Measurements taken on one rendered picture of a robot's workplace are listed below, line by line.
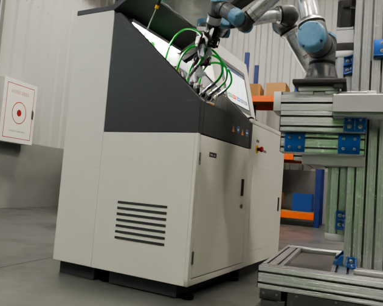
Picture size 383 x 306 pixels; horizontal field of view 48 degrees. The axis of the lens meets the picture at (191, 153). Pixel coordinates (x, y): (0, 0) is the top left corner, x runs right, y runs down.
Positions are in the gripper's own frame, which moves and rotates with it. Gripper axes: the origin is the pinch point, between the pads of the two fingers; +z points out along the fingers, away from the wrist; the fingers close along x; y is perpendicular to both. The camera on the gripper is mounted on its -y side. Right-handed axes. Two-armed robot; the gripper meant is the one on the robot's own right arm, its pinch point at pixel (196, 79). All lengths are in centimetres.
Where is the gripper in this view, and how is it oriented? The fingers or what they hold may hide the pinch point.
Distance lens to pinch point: 250.4
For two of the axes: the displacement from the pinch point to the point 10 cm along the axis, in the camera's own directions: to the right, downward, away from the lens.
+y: 8.8, 0.3, -4.8
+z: -0.8, 9.9, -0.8
